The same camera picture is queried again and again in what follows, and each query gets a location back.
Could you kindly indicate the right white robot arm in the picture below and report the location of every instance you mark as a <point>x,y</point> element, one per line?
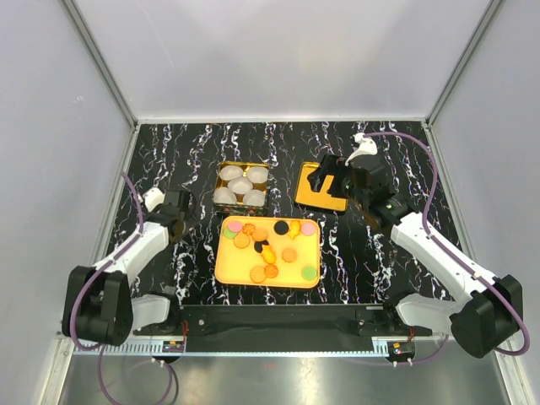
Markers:
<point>484,310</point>

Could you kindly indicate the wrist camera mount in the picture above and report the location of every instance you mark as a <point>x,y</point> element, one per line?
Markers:
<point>152,198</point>
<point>365,146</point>

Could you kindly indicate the gold tin lid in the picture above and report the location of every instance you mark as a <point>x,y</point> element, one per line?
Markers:
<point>305,198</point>

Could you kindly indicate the white paper cup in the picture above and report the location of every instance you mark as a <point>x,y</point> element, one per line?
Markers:
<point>225,196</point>
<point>231,172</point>
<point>257,174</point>
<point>240,185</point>
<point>255,198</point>

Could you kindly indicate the black round cookie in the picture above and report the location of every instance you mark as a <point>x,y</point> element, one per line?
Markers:
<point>262,246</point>
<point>281,227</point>

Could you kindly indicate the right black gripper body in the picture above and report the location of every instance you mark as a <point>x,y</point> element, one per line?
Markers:
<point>344,177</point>

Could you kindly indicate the green round cookie right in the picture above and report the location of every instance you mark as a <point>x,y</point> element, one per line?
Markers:
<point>309,273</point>

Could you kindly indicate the yellow plastic tray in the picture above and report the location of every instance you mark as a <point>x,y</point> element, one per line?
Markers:
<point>233,265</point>

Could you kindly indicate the white paper cup front right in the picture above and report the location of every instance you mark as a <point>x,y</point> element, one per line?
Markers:
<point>255,198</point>

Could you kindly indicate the tan ridged round cookie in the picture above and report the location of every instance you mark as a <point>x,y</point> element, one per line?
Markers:
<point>259,234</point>

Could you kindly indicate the white paper cup front left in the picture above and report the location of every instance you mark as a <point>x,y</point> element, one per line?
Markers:
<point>225,196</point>

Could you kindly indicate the orange bear cookie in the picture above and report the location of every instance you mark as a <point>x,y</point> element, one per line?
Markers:
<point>294,229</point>
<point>269,258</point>

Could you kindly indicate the gold cookie tin box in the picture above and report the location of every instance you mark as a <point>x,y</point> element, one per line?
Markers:
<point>239,207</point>

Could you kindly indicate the black round cookie top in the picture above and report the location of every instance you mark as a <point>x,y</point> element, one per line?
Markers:
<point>281,227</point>

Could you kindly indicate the green round cookie left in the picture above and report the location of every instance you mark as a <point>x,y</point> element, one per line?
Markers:
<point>228,234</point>

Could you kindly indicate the black round cookie centre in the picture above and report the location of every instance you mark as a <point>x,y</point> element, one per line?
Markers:
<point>262,246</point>

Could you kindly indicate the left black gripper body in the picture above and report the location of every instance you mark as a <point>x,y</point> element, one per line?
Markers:
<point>187,214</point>

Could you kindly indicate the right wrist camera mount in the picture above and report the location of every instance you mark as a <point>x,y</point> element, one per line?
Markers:
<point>365,146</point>

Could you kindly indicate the orange bear cookie centre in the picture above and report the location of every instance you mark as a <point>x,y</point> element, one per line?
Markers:
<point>269,258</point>

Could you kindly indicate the pink round cookie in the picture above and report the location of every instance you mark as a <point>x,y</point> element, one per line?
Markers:
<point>308,228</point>
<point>235,226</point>

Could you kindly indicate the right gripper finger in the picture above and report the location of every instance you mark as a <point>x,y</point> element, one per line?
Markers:
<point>320,183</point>
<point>329,166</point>

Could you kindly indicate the green round cookie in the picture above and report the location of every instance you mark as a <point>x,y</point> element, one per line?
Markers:
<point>309,273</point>
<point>228,234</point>

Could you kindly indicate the tan dotted round cookie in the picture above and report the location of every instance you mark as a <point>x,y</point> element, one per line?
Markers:
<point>242,240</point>

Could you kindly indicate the white paper cup centre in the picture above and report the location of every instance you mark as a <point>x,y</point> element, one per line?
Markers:
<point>240,185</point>

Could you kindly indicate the white paper cup back left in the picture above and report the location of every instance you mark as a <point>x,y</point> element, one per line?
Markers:
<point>231,172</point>

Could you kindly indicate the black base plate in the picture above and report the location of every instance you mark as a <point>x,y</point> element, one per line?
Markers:
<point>282,329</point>

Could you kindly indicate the orange swirl cookie front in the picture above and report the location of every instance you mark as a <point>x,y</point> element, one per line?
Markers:
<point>271,271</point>

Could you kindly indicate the slotted cable duct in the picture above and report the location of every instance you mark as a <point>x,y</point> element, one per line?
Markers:
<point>140,347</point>

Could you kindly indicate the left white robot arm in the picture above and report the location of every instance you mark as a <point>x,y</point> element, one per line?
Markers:
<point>98,306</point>

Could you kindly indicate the orange swirl cookie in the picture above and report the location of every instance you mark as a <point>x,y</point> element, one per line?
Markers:
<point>271,271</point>
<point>248,229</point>

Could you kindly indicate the orange bear cookie top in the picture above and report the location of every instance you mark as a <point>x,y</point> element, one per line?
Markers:
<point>294,229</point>

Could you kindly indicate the white paper cup back right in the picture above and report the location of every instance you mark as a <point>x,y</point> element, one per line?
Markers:
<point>257,174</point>

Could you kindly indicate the plain orange round cookie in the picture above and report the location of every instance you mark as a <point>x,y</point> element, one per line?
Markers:
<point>289,255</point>

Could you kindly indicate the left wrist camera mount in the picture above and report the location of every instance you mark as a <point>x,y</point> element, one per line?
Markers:
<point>152,198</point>

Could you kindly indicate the tan dotted cookie front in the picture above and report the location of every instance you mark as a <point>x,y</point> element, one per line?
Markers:
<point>258,275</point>

